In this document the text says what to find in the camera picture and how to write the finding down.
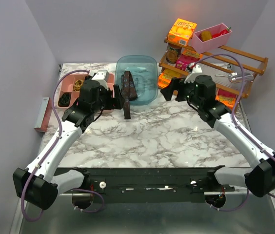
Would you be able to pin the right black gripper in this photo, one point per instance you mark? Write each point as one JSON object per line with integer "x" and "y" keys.
{"x": 178, "y": 84}

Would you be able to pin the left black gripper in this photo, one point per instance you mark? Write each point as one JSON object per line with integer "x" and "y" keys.
{"x": 116, "y": 103}

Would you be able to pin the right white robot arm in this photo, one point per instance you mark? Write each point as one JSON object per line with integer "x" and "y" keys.
{"x": 201, "y": 96}

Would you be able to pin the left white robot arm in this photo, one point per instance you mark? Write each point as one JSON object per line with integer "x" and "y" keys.
{"x": 37, "y": 183}

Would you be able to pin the orange box lower left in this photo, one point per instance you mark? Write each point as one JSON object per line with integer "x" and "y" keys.
{"x": 166, "y": 76}

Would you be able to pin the blue transparent plastic tub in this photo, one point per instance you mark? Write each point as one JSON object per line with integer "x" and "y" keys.
{"x": 144, "y": 71}

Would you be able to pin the pink box middle shelf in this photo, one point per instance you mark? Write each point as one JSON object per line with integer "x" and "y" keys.
{"x": 187, "y": 57}

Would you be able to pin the yellow label can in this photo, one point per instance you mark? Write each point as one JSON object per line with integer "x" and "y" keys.
{"x": 173, "y": 53}

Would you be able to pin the yellow rolled tie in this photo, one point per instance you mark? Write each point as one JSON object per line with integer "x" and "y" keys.
{"x": 77, "y": 85}

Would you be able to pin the pink compartment organizer tray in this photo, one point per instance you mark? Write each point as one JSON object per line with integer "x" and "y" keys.
{"x": 67, "y": 86}

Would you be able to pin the dark green rolled tie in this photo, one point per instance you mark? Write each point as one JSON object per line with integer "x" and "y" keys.
{"x": 64, "y": 99}

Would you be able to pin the pink rectangular bin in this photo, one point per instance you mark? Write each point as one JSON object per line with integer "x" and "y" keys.
{"x": 202, "y": 47}

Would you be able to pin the orange pink box lower right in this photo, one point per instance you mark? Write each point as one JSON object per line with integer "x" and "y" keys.
{"x": 227, "y": 98}

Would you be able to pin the orange box top shelf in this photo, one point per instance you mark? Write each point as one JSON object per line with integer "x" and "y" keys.
{"x": 181, "y": 32}

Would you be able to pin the brown round toy fruit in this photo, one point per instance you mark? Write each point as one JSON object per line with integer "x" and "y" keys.
{"x": 205, "y": 36}

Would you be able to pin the metal scoop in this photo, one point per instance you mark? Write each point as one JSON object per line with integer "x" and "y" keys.
{"x": 237, "y": 77}

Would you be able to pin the wooden tiered shelf rack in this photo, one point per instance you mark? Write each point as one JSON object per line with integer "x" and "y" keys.
{"x": 223, "y": 83}

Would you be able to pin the red toy pepper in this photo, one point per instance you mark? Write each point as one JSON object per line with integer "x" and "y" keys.
{"x": 223, "y": 32}

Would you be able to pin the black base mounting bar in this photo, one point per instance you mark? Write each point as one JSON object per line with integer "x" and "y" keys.
{"x": 150, "y": 185}

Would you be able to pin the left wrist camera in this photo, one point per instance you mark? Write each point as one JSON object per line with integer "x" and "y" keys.
{"x": 102, "y": 76}

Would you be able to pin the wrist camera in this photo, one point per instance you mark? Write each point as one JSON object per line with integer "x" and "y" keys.
{"x": 194, "y": 70}
{"x": 102, "y": 76}

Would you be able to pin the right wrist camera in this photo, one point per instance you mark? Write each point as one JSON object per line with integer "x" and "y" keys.
{"x": 194, "y": 70}

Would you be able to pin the pink white box at wall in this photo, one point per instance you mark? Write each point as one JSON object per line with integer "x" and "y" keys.
{"x": 44, "y": 114}

